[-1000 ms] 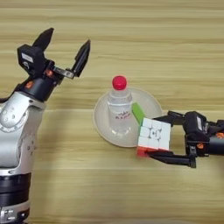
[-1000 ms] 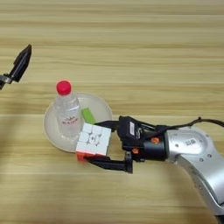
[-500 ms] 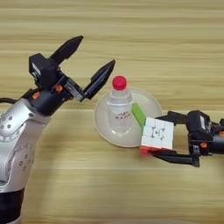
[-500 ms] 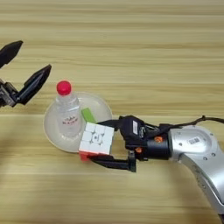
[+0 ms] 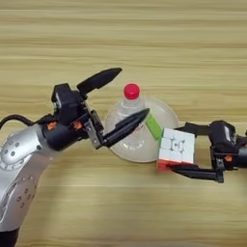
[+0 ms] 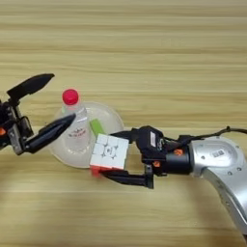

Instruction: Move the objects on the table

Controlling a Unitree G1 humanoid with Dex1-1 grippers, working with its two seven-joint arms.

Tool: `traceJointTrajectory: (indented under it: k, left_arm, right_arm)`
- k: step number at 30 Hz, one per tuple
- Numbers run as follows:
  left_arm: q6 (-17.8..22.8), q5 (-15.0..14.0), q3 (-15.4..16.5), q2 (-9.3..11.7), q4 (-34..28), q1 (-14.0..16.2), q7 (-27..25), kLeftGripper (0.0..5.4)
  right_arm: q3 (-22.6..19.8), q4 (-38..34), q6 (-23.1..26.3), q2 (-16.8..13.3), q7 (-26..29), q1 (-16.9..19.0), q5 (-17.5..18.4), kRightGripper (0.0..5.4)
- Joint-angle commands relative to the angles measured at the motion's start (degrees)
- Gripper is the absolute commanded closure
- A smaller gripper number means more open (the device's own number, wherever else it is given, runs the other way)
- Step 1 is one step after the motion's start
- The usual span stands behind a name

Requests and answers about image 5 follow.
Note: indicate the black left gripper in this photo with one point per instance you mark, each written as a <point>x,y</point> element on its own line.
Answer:
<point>64,136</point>

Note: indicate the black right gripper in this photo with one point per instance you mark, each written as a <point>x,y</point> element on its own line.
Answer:
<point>239,154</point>

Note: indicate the clear bottle with red cap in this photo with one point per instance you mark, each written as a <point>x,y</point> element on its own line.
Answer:
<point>131,99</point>

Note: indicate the multicoloured puzzle cube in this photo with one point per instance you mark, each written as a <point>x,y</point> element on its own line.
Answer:
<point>177,148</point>

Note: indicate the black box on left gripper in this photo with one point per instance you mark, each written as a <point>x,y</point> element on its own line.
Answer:
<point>66,103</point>

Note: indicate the green rectangular block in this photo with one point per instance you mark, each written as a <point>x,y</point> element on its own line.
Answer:
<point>153,126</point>

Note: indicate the round beige plate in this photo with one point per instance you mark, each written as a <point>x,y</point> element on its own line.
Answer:
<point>141,151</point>

